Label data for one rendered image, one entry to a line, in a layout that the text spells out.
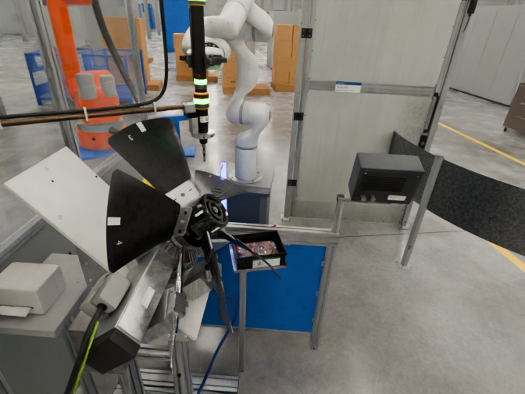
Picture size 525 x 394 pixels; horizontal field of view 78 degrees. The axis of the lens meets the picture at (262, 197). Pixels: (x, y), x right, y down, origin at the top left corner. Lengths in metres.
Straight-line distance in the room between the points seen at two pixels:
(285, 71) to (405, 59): 6.53
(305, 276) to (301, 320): 0.33
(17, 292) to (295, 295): 1.24
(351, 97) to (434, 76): 0.64
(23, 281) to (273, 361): 1.36
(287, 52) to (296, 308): 7.85
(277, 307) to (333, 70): 1.83
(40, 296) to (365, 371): 1.67
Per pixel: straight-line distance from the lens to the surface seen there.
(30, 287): 1.28
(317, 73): 2.76
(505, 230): 2.47
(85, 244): 1.01
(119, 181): 0.78
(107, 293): 0.88
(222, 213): 1.01
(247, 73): 1.61
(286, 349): 2.15
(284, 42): 9.11
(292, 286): 1.80
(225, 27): 1.29
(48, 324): 1.30
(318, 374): 2.10
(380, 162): 1.43
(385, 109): 2.93
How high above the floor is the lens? 1.74
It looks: 29 degrees down
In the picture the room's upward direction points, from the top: 3 degrees clockwise
